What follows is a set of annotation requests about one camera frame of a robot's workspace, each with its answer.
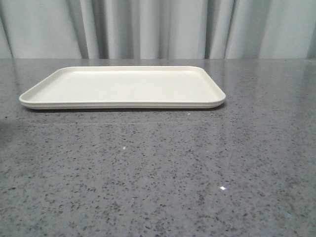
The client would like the cream rectangular plastic tray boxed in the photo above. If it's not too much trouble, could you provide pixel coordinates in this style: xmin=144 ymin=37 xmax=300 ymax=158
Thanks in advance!
xmin=19 ymin=66 xmax=226 ymax=110

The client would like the pale grey curtain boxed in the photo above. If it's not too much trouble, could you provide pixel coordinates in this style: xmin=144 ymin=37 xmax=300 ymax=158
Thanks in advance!
xmin=0 ymin=0 xmax=316 ymax=59

